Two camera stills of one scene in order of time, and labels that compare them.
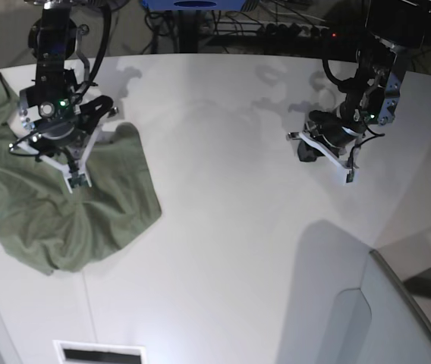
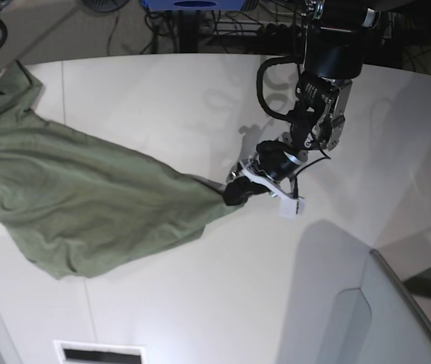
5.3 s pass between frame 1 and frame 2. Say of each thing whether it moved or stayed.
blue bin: stayed
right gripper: moved
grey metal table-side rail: stayed
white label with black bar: stayed
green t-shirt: moved
